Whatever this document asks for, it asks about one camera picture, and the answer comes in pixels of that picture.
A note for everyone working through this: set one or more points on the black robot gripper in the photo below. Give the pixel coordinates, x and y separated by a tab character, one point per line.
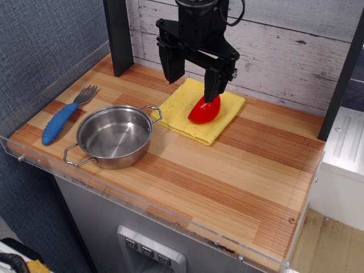
198	37

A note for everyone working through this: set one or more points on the blue handled metal fork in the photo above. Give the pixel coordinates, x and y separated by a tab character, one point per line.
56	124

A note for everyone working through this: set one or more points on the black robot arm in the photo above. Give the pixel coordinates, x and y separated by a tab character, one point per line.
198	37

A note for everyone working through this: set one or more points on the yellow folded cloth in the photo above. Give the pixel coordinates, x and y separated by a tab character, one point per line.
176	108

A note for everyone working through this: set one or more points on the red plastic half tomato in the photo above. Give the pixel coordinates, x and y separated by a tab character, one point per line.
204	112

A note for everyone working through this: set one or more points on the stainless steel pot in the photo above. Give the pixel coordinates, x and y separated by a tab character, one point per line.
115	136

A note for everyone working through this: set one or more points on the silver toy fridge cabinet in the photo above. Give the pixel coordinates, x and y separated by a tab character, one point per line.
98	220

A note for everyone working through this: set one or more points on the white ridged toy sink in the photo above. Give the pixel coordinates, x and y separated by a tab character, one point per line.
337	190

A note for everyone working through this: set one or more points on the silver dispenser button panel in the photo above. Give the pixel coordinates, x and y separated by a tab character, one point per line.
144	254

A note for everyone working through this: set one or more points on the clear acrylic table guard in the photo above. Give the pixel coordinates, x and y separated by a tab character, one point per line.
33	72

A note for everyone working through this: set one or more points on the yellow black object at corner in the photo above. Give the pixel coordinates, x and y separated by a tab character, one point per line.
16	257

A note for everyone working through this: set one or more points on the dark right upright post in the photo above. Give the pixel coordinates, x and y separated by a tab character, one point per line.
343	81

